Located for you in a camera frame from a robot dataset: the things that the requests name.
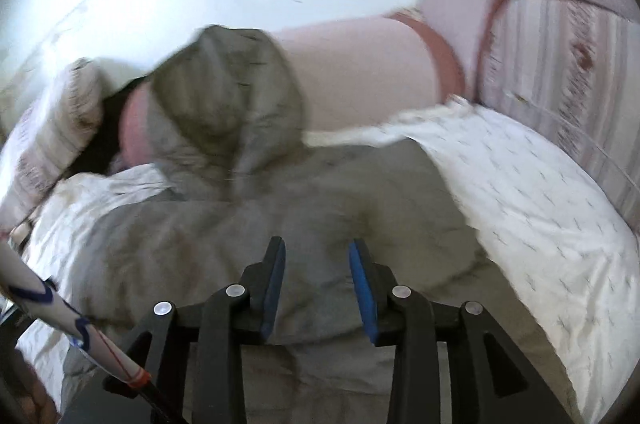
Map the grey hooded puffer jacket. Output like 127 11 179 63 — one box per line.
60 24 581 424

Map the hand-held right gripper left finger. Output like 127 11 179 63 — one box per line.
60 236 287 424

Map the white floral bed sheet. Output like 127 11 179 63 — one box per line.
17 96 640 424

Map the pink padded sofa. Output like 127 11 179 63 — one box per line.
120 0 640 165

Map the small striped frilled cushion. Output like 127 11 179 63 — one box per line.
0 58 107 230

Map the white printed tube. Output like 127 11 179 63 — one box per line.
0 238 152 391

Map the large striped floral cushion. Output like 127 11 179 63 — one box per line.
475 0 640 227

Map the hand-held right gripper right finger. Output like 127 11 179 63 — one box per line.
348 239 576 424

